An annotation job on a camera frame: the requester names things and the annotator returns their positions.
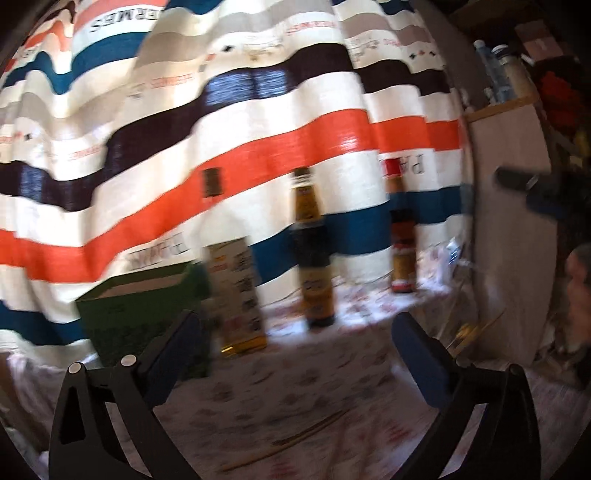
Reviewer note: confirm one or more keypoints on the clear plastic cup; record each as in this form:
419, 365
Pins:
466, 341

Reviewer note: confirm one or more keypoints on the wooden shelf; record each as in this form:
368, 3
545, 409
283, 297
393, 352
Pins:
503, 107

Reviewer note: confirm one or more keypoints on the red cloth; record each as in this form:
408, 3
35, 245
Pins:
558, 97

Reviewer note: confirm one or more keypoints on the pile of bamboo chopsticks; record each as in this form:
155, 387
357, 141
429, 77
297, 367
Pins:
314, 427

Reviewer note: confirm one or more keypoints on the dark soy sauce bottle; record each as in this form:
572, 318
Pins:
314, 277

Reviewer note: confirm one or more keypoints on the striped curtain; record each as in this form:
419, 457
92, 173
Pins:
277, 147

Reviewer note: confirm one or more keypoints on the bear print cloth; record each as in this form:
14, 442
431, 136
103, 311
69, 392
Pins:
351, 304

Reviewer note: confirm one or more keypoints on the clear plastic water bottle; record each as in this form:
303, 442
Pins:
487, 74
507, 76

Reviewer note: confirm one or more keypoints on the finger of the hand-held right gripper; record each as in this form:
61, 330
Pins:
515, 178
549, 206

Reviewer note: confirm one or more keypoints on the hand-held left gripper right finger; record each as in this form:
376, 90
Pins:
425, 364

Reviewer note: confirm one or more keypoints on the strawberry print tablecloth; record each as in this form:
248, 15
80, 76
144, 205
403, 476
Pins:
369, 443

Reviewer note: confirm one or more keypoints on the green checkered board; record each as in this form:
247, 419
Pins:
134, 323

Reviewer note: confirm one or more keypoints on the red label sauce bottle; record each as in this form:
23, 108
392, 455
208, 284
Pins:
402, 258

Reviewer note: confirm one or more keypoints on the clear cooking wine bottle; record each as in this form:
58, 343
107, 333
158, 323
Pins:
235, 286

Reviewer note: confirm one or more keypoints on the white power adapter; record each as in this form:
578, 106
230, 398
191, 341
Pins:
452, 254

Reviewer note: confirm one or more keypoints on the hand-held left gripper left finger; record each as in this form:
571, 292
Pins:
166, 364

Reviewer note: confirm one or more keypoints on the cardboard box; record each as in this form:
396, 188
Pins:
533, 39

